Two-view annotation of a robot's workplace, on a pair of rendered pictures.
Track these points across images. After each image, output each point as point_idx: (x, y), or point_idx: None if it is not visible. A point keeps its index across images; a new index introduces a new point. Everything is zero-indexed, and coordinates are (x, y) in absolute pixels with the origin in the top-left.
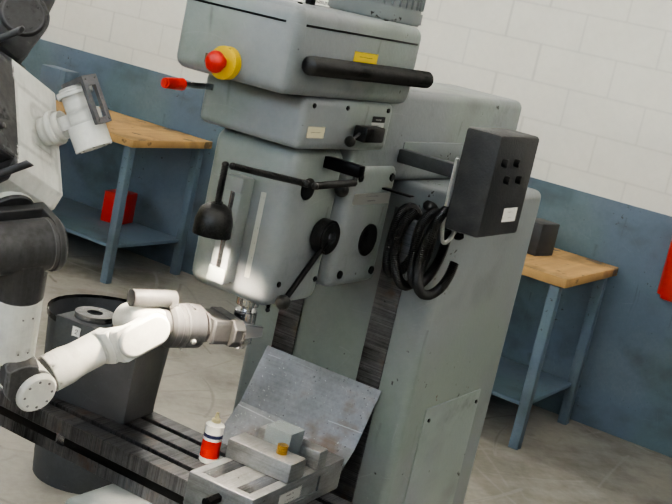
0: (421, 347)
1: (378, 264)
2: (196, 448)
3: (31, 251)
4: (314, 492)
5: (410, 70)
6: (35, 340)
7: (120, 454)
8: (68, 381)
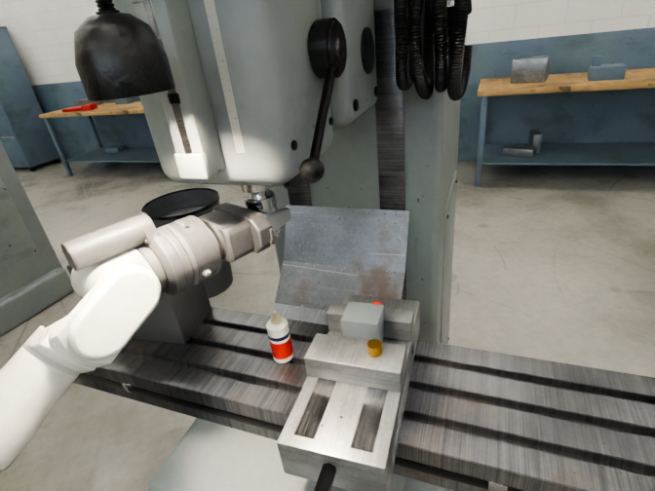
0: (441, 157)
1: None
2: (266, 341)
3: None
4: (412, 358)
5: None
6: None
7: (190, 394)
8: (14, 451)
